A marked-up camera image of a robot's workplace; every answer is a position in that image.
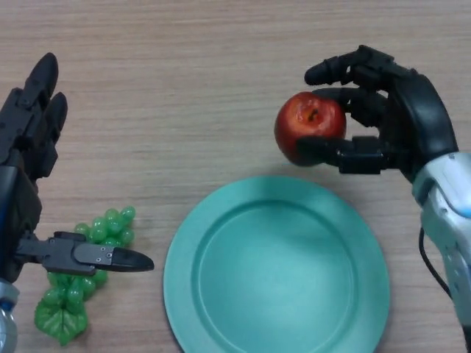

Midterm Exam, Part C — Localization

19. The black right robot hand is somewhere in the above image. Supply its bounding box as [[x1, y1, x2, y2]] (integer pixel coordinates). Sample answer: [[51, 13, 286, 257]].
[[296, 44, 460, 185]]

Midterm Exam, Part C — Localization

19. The red apple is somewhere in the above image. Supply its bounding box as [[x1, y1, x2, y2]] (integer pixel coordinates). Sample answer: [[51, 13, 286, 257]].
[[274, 91, 347, 167]]

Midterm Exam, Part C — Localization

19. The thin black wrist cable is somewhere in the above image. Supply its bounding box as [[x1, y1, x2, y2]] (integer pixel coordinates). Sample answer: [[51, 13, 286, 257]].
[[417, 226, 453, 299]]

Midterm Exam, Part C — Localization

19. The green round plate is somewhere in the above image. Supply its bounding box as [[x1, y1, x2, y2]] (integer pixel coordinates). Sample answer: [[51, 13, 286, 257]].
[[163, 175, 391, 353]]

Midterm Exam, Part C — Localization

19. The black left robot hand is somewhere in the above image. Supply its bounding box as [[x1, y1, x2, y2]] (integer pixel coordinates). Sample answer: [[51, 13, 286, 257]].
[[0, 51, 155, 284]]

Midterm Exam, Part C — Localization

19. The green plastic grape bunch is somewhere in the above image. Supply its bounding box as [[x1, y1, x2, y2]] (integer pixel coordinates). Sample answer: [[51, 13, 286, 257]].
[[34, 205, 136, 347]]

